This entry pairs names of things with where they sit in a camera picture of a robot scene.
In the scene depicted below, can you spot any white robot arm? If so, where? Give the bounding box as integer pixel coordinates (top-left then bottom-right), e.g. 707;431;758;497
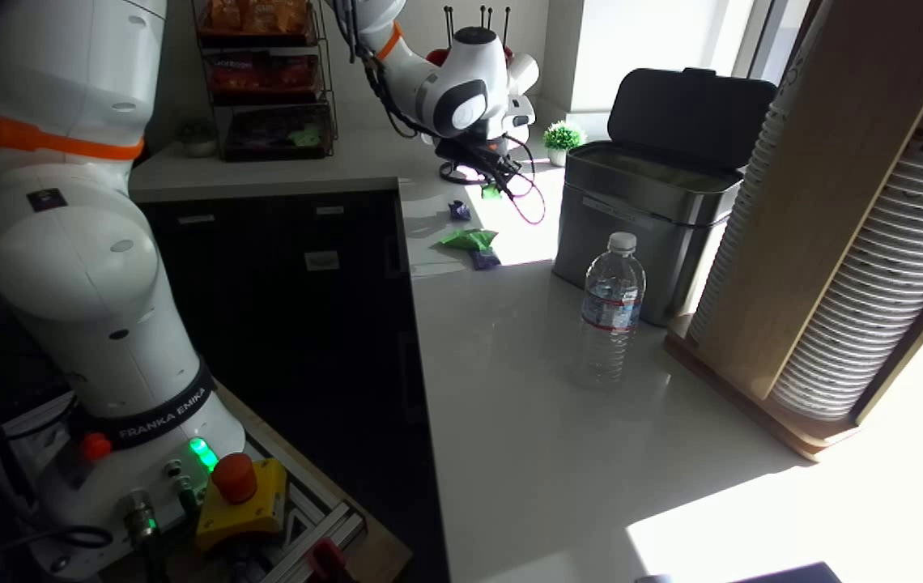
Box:
0;0;236;441

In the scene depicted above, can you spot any clear water bottle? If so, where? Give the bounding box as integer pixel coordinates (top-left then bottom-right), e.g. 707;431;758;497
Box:
584;231;647;337

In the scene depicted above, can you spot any wooden cup dispenser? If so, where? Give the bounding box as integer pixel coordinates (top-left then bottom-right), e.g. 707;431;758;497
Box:
666;0;923;458

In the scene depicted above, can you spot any robot base with buttons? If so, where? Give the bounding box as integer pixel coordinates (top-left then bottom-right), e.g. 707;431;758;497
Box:
2;374;375;583

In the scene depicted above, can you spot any snack shelf rack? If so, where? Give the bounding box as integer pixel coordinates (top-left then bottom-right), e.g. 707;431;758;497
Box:
192;0;334;163

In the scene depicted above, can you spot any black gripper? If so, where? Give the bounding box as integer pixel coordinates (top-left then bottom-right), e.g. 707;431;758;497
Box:
437;137;526;187

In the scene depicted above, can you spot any purple sachet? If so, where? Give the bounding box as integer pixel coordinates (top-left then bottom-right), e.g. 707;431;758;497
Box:
448;201;472;223
469;253;502;271

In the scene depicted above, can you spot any dark kitchen cabinet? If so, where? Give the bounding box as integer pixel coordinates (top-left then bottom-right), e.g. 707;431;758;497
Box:
147;191;449;583

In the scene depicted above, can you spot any mug tree with mugs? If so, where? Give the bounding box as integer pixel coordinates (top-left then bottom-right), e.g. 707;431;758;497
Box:
425;21;540;139

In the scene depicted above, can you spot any green sachet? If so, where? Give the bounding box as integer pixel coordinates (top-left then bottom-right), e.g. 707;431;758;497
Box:
434;228;494;253
545;122;584;151

